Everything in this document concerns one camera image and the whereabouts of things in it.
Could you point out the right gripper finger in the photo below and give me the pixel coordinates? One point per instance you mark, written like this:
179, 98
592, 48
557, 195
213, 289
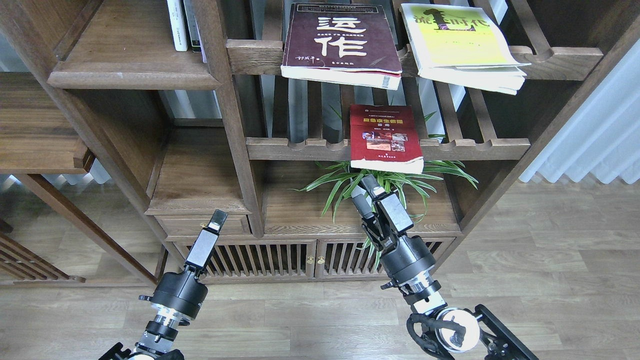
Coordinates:
369, 218
391, 216

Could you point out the yellow green cover book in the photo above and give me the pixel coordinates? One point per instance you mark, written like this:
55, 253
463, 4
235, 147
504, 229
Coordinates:
461, 45

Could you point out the dark red book white characters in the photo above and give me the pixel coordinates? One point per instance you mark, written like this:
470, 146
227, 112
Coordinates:
350, 44

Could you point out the white curtain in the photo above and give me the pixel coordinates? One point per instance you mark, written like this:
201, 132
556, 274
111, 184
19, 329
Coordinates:
602, 139

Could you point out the dark upright book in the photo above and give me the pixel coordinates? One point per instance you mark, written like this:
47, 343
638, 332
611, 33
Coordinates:
194, 36

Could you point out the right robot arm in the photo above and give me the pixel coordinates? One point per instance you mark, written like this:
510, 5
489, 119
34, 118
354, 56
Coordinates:
438, 329

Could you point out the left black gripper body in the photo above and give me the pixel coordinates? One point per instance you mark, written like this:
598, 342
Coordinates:
179, 291

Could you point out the white upright book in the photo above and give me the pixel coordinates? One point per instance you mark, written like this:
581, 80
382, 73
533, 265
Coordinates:
177, 22

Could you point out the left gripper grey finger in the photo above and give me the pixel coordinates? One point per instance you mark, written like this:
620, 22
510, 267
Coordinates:
202, 249

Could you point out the red cover book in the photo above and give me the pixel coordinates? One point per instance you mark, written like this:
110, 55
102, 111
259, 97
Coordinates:
384, 138

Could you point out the dark wooden bookshelf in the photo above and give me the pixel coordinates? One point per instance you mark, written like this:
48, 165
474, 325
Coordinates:
183, 138

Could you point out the wooden side furniture left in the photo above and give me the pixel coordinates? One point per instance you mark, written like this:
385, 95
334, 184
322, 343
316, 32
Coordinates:
37, 140

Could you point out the green spider plant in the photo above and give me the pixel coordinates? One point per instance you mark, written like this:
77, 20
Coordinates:
346, 178

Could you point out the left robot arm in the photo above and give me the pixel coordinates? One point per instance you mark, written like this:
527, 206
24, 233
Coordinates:
157, 340

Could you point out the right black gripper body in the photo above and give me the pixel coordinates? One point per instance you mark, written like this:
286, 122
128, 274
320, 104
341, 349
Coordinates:
407, 262

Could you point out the brass cabinet door knobs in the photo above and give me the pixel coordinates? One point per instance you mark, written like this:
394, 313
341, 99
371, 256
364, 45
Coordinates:
313, 260

